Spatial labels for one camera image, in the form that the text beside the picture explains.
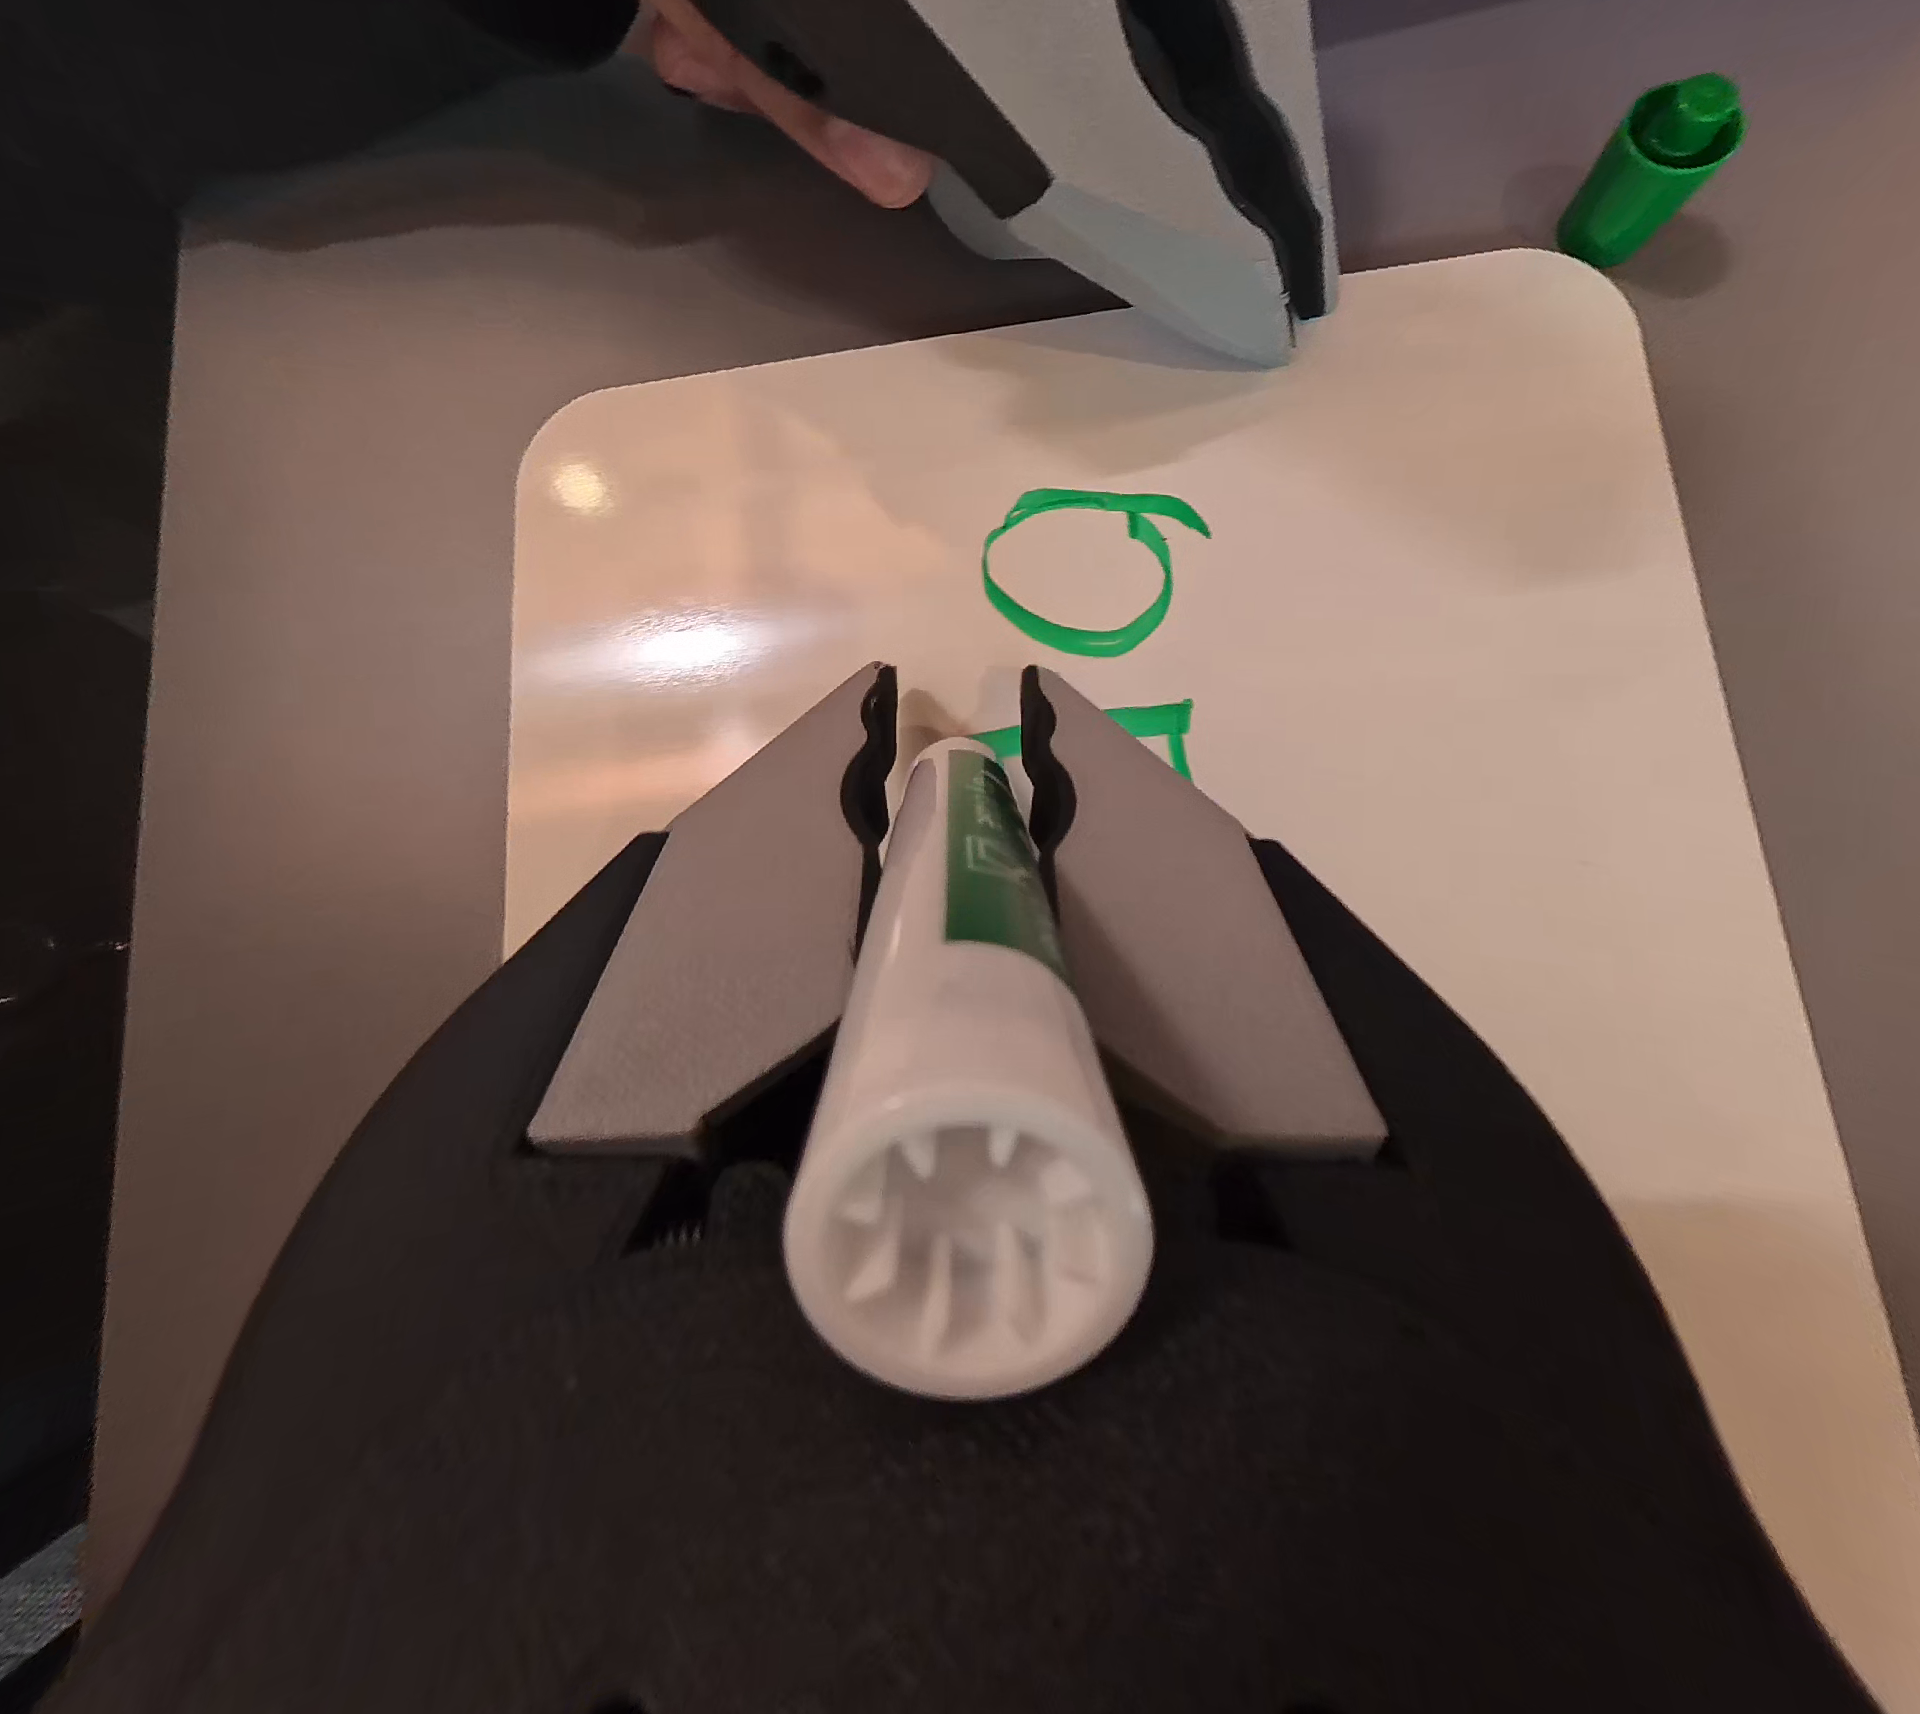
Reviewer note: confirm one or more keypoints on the white whiteboard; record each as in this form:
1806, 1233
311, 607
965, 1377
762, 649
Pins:
1425, 768

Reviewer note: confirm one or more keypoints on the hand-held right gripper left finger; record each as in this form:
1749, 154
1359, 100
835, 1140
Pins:
704, 965

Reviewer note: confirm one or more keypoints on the white green whiteboard marker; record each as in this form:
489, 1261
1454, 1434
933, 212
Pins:
975, 1145

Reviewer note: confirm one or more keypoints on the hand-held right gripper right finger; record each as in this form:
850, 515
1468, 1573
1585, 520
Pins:
1201, 978

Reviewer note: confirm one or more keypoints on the green marker cap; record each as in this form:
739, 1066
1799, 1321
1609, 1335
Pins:
1634, 176

